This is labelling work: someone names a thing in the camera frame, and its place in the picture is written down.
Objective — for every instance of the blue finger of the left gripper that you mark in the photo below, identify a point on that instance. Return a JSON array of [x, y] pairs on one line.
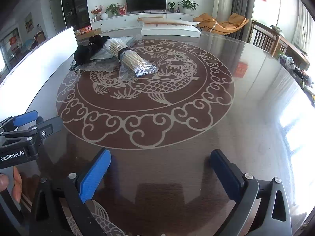
[[25, 118]]

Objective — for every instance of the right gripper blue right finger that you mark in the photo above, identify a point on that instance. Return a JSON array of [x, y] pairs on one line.
[[273, 214]]

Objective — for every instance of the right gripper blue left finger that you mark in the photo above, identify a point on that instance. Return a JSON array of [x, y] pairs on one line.
[[47, 215]]

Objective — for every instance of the black cloth pouch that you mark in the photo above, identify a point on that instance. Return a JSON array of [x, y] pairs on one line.
[[84, 53]]

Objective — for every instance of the cotton swab bag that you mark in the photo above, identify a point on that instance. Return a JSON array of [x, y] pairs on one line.
[[129, 59]]

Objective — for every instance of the white storage box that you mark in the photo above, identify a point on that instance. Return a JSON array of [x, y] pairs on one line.
[[25, 80]]

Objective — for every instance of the dark display cabinet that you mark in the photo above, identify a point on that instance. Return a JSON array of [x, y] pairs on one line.
[[75, 13]]

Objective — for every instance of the red flower vase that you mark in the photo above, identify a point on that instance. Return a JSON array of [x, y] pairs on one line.
[[96, 12]]

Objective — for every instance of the green potted plant left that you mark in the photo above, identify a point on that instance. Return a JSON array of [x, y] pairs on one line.
[[113, 9]]

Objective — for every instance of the green potted plant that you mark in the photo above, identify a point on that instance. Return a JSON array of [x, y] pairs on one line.
[[188, 6], [113, 9]]

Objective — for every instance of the white flat carton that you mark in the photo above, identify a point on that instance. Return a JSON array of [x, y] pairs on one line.
[[153, 26]]

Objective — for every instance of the black flat television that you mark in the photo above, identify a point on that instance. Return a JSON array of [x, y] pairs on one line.
[[144, 5]]

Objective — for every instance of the wooden side table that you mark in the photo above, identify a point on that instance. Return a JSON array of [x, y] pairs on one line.
[[287, 48]]

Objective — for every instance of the wooden dining chair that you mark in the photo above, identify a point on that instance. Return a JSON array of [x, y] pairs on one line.
[[263, 37]]

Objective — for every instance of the orange lounge chair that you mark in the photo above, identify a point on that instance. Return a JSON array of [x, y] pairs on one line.
[[209, 24]]

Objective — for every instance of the green potted plant right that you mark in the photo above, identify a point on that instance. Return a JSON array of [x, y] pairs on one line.
[[188, 6]]

